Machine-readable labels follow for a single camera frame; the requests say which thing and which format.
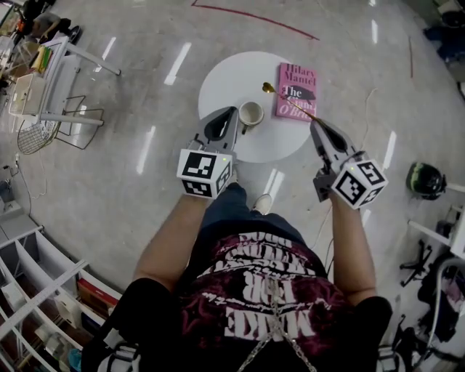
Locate red books in shelf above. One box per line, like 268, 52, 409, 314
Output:
75, 277, 120, 318

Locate pink book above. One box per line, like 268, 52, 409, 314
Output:
275, 62, 319, 124

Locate black bag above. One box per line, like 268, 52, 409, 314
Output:
416, 254, 465, 343

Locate wire frame chair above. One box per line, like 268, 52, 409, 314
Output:
16, 95, 105, 156

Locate stack of colourful folders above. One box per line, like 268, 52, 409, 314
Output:
30, 44, 54, 73

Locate white storage box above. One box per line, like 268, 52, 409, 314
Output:
8, 73, 47, 116

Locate person's left forearm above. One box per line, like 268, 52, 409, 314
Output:
132, 193, 219, 292

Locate white shelf unit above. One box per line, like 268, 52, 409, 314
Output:
0, 224, 123, 372

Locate white side desk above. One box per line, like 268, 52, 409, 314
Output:
407, 181, 465, 259

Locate silver chain necklace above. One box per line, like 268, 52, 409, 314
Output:
235, 299, 318, 372

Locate gold spoon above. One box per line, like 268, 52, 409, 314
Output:
262, 81, 320, 125

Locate black office chair base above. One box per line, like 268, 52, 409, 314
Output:
399, 238, 434, 288

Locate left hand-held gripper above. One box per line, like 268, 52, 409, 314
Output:
176, 106, 240, 200

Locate person's right forearm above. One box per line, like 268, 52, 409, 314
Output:
328, 198, 378, 307

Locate white shoe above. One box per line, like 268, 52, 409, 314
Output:
251, 193, 274, 216

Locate cream ceramic cup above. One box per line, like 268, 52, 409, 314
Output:
238, 101, 265, 136

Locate blue jeans leg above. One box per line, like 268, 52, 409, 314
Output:
201, 182, 310, 248

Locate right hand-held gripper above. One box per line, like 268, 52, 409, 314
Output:
309, 121, 389, 211

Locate black and green helmet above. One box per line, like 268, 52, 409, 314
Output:
405, 161, 448, 201

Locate black printed t-shirt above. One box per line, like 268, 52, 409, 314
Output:
81, 232, 394, 372

